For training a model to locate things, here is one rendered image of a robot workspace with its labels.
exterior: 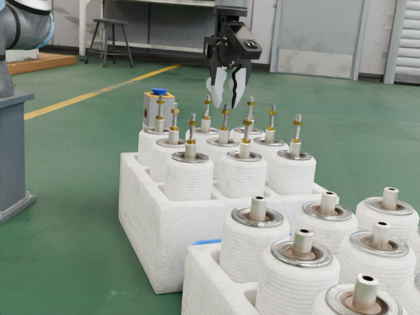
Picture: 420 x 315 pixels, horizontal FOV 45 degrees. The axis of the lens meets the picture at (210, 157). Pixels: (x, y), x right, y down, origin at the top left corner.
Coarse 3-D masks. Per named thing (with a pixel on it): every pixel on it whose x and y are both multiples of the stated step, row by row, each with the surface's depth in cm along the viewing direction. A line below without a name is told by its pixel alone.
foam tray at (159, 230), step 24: (120, 168) 128; (144, 168) 116; (120, 192) 128; (144, 192) 104; (216, 192) 103; (264, 192) 107; (312, 192) 111; (120, 216) 129; (144, 216) 104; (168, 216) 94; (192, 216) 95; (216, 216) 97; (288, 216) 103; (144, 240) 105; (168, 240) 95; (192, 240) 97; (144, 264) 105; (168, 264) 96; (168, 288) 98
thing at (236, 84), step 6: (234, 72) 111; (240, 72) 111; (234, 78) 111; (240, 78) 111; (234, 84) 112; (240, 84) 112; (234, 90) 112; (240, 90) 112; (234, 96) 113; (240, 96) 113; (234, 102) 113
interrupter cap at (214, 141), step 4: (208, 140) 115; (212, 140) 116; (216, 140) 116; (228, 140) 117; (232, 140) 117; (212, 144) 112; (216, 144) 112; (220, 144) 112; (224, 144) 112; (228, 144) 113; (232, 144) 113; (236, 144) 113
